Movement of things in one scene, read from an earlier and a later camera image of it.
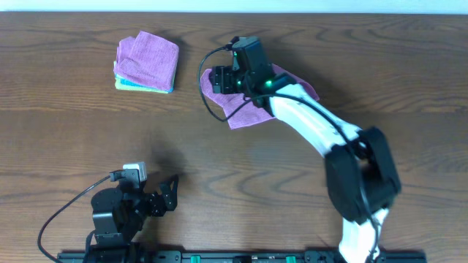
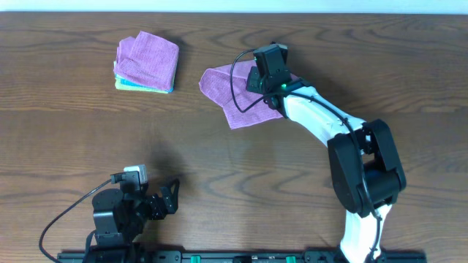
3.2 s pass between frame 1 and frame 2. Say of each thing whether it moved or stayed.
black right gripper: moved
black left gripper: stayed
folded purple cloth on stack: stayed
